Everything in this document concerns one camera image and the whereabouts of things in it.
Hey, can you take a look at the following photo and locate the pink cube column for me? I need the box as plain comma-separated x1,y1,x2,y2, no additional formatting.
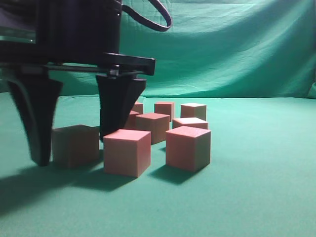
123,111,140,130
51,124,99,168
103,129,151,177
166,126,212,172

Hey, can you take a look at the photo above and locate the green backdrop cloth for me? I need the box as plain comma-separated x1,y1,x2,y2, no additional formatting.
0,0,316,237

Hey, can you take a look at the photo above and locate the pink cube placed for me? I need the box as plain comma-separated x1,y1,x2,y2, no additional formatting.
132,101,144,115
180,103,207,120
154,101,175,121

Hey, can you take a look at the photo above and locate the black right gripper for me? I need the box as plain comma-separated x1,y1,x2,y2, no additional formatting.
0,0,156,76

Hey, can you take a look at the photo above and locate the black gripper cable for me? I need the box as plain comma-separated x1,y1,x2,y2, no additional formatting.
120,0,173,33

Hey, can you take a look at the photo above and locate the pink cube low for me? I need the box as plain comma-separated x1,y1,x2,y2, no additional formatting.
136,113,170,144

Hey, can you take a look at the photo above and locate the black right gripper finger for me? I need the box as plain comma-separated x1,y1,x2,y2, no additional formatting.
96,75,146,141
6,73,63,166

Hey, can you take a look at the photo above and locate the pink cube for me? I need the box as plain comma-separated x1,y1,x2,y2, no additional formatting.
172,117,208,129

